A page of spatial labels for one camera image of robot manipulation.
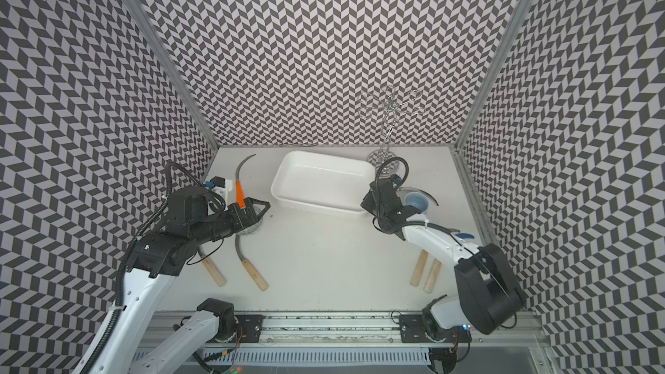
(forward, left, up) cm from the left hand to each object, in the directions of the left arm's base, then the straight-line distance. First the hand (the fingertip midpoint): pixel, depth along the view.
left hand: (259, 214), depth 68 cm
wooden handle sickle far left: (-7, +19, -24) cm, 32 cm away
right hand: (+13, -30, -15) cm, 36 cm away
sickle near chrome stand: (+10, -40, -2) cm, 41 cm away
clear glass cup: (-7, -1, +6) cm, 10 cm away
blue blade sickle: (-5, -53, -25) cm, 59 cm away
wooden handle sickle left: (-8, +6, -24) cm, 27 cm away
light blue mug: (+18, -50, -22) cm, 57 cm away
